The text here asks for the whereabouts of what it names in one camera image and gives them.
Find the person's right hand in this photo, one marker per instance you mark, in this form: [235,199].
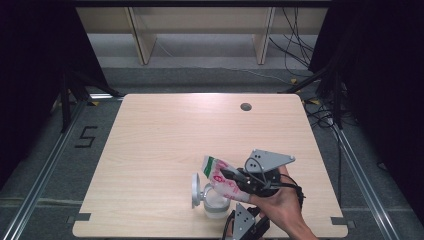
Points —
[281,206]

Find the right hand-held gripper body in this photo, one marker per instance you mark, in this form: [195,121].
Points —
[266,160]

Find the light wooden shelf unit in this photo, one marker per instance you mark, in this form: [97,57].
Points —
[200,20]

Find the long aluminium floor rail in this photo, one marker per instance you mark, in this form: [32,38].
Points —
[43,176]
[363,186]

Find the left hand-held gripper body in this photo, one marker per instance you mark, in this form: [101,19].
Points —
[243,221]

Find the black metal stand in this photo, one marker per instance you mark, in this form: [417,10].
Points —
[337,100]
[65,110]

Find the black curtain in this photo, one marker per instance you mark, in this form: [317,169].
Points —
[383,83]
[30,66]

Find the short silver floor rail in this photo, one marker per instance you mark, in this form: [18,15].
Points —
[103,96]

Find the clear jar with white lid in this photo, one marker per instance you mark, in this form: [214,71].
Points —
[215,205]

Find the clear plastic bag red print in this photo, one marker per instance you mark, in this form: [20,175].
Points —
[221,185]

